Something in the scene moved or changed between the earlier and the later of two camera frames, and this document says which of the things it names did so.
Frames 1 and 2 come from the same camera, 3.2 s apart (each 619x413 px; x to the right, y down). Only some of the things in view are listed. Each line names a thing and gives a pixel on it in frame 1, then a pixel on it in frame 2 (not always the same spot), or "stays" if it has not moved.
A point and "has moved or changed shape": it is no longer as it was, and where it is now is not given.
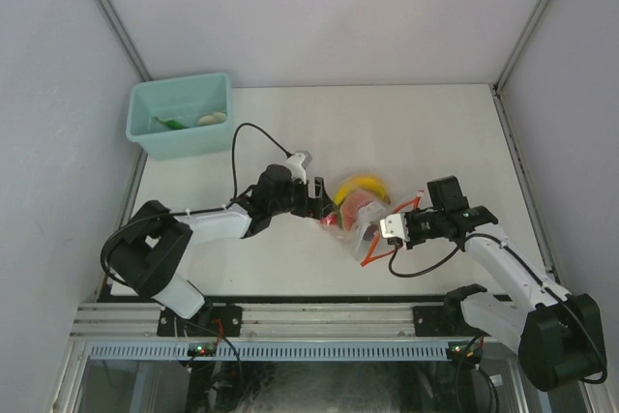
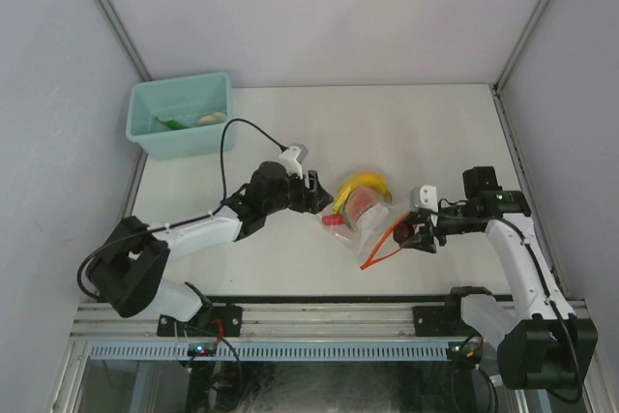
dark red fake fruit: (369, 232) has moved or changed shape
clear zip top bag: (360, 201) stays
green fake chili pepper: (172, 124) stays
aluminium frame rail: (110, 320) stays
